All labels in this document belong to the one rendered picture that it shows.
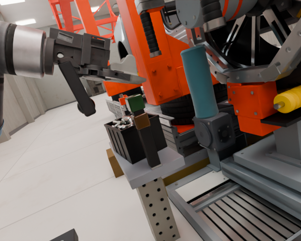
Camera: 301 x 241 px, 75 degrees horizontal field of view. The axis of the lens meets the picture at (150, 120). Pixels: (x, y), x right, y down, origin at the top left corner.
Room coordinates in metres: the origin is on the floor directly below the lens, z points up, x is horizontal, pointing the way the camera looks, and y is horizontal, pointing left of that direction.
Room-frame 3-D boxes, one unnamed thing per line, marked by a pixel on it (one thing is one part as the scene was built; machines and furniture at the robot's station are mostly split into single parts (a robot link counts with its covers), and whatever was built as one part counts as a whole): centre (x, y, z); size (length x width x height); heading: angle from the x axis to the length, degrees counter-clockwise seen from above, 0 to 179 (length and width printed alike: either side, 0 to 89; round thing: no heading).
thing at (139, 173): (0.71, 0.08, 0.44); 0.43 x 0.17 x 0.03; 16
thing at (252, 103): (0.66, -0.40, 0.48); 0.16 x 0.12 x 0.17; 106
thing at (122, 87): (3.09, 0.09, 0.69); 0.52 x 0.17 x 0.35; 106
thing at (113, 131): (0.69, 0.07, 0.51); 0.20 x 0.14 x 0.13; 25
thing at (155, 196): (0.74, 0.09, 0.21); 0.10 x 0.10 x 0.42; 16
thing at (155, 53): (0.75, -0.09, 0.83); 0.04 x 0.04 x 0.16
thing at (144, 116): (0.52, 0.03, 0.59); 0.04 x 0.04 x 0.04; 16
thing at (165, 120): (2.36, 0.19, 0.28); 2.47 x 0.09 x 0.22; 16
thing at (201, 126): (1.02, -0.44, 0.26); 0.42 x 0.18 x 0.35; 106
